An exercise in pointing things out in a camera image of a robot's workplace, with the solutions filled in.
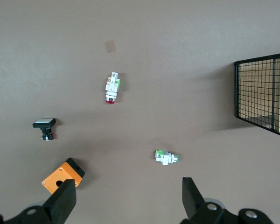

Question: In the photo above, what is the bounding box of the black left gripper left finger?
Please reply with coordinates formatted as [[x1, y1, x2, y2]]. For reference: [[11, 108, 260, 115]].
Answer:
[[0, 179, 77, 224]]

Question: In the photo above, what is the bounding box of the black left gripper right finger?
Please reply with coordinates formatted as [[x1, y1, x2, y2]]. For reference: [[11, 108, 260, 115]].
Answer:
[[180, 177, 275, 224]]

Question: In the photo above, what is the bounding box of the white push button green cap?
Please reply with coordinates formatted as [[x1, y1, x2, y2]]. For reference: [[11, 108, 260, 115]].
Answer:
[[154, 149, 179, 166]]

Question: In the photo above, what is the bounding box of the black square button white cap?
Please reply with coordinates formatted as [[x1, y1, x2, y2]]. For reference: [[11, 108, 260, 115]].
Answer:
[[32, 118, 57, 141]]

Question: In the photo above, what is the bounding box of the white push button red cap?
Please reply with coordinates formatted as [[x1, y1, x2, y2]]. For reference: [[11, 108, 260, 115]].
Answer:
[[105, 71, 121, 105]]

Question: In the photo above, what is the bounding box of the brown tape patch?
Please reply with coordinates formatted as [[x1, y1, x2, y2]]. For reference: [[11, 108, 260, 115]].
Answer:
[[105, 40, 116, 53]]

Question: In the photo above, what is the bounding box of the orange button enclosure box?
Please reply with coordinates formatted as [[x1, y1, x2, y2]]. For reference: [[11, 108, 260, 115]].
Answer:
[[41, 157, 86, 194]]

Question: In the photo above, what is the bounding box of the black wire rack wooden shelf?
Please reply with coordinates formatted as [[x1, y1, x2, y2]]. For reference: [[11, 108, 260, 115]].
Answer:
[[233, 51, 280, 140]]

